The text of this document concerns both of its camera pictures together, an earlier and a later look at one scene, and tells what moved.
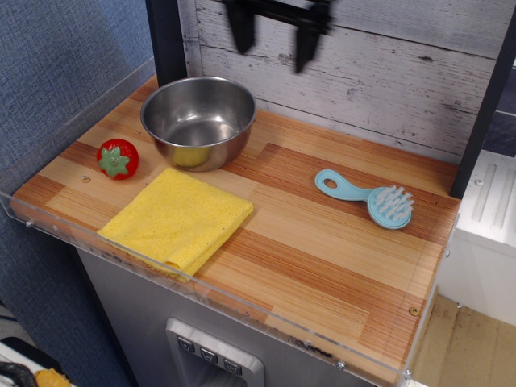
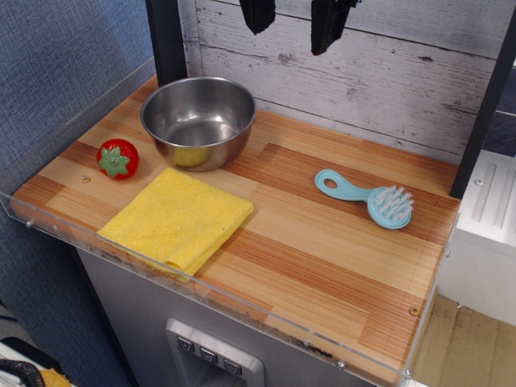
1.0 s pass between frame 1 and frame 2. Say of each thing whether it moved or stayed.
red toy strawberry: stayed
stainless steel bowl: stayed
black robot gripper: moved
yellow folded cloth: stayed
